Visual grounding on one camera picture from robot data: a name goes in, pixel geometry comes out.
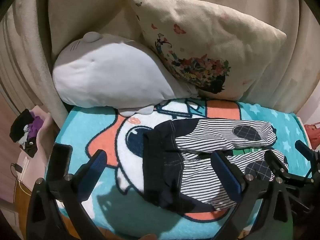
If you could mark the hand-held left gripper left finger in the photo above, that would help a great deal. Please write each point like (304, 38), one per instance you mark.
(96, 166)

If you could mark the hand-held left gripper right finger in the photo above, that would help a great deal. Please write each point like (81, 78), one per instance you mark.
(226, 171)

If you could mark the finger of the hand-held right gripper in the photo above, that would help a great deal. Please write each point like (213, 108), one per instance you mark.
(300, 180)
(303, 148)

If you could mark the striped navy baby pants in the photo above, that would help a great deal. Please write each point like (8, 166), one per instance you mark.
(195, 180)

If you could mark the red patterned bag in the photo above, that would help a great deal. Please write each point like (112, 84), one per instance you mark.
(313, 131)

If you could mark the cartoon printed teal blanket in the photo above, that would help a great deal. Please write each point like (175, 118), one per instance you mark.
(112, 205)

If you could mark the purple cloth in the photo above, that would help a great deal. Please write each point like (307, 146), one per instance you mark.
(36, 127)

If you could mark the black cloth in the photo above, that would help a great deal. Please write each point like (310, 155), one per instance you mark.
(21, 125)

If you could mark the grey white shark plush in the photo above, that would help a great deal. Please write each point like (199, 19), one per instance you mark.
(105, 80)

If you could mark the beige floral print pillow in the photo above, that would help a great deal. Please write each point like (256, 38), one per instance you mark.
(212, 30)

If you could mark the beige sofa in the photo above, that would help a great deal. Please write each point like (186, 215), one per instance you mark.
(75, 10)

